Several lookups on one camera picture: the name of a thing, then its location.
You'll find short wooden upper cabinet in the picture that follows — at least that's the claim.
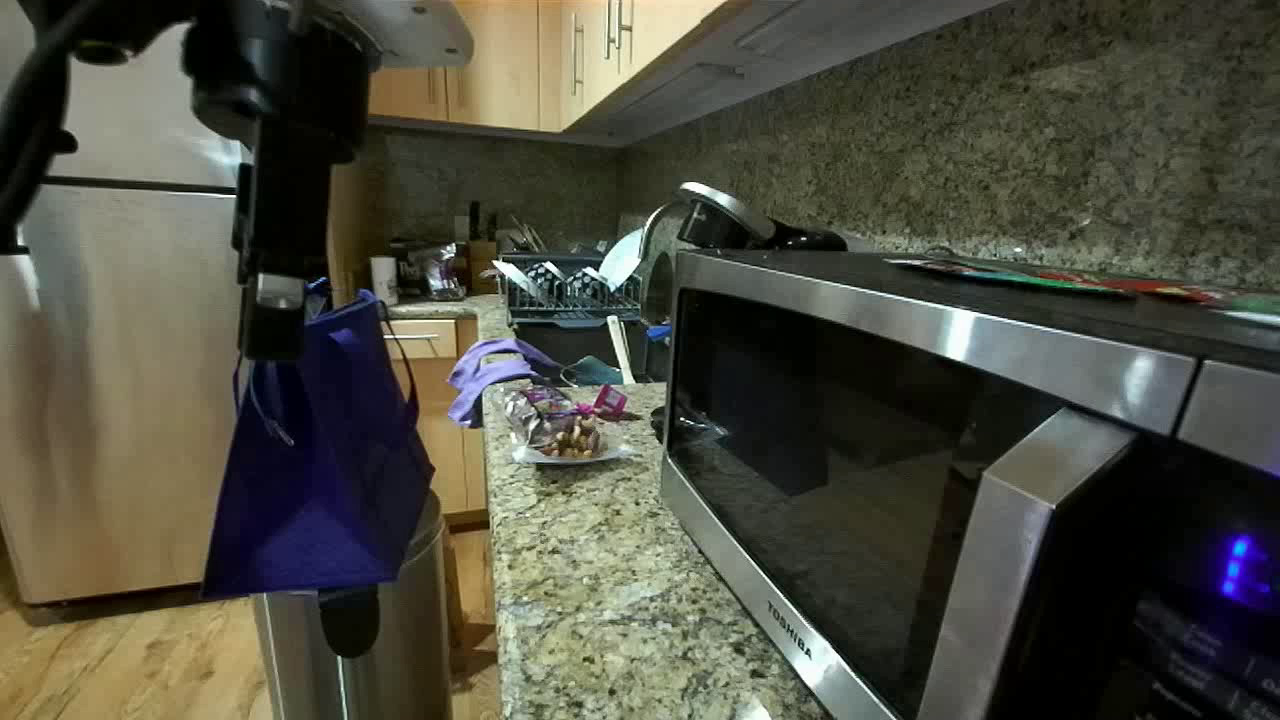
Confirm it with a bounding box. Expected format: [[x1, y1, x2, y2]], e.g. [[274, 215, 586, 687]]
[[365, 0, 544, 136]]

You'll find wooden lower cabinet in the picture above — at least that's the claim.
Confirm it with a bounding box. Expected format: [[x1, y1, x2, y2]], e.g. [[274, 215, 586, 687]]
[[385, 311, 491, 530]]

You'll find black coffee maker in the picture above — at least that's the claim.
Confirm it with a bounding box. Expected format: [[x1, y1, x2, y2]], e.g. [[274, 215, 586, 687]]
[[637, 176, 853, 402]]

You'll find red green flat card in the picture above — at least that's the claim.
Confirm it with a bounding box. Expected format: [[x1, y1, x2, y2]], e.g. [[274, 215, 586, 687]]
[[883, 252, 1222, 309]]

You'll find wooden knife block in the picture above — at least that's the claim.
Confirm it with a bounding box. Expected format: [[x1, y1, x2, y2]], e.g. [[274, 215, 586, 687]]
[[458, 197, 500, 298]]

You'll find sink faucet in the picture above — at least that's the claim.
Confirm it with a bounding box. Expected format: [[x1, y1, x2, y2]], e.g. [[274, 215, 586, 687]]
[[603, 311, 644, 387]]

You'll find stainless steel refrigerator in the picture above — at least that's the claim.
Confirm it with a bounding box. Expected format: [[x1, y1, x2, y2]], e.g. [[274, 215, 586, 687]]
[[0, 0, 336, 610]]

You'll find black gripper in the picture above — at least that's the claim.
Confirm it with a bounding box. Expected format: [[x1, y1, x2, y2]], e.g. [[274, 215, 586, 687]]
[[178, 0, 379, 364]]

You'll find stainless steel trash can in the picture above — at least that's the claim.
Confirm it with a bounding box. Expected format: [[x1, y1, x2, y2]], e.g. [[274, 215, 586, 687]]
[[247, 492, 458, 720]]

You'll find white cup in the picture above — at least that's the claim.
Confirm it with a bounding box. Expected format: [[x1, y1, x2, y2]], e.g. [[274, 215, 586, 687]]
[[366, 252, 405, 309]]

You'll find blue sponge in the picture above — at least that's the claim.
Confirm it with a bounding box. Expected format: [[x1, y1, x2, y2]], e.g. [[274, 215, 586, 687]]
[[562, 350, 623, 391]]

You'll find purple cloth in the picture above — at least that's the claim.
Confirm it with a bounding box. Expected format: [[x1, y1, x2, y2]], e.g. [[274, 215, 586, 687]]
[[442, 333, 562, 431]]

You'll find white plate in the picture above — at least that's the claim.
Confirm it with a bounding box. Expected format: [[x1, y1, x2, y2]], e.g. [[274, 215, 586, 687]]
[[594, 223, 651, 295]]

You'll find dark dish rack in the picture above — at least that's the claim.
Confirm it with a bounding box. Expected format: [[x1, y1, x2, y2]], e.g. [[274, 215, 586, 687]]
[[495, 252, 648, 333]]

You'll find pink plastic wrapper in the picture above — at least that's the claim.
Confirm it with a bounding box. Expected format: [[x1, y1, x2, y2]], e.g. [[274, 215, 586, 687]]
[[575, 378, 638, 423]]

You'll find clear plastic bag of candy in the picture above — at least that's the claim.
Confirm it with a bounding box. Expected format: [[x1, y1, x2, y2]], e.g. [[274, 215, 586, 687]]
[[500, 377, 644, 472]]

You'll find blue fabric bag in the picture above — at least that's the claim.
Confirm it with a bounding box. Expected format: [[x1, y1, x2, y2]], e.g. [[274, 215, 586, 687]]
[[200, 277, 440, 598]]

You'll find long wooden upper cabinet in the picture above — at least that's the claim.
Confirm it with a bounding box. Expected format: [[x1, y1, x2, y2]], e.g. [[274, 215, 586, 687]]
[[531, 0, 1004, 153]]

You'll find green flat paper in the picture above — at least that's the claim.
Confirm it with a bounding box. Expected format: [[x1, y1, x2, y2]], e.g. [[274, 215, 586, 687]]
[[1215, 295, 1280, 333]]

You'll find stainless steel microwave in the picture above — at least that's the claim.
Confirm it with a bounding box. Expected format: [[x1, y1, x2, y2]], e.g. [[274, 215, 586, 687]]
[[655, 242, 1280, 720]]

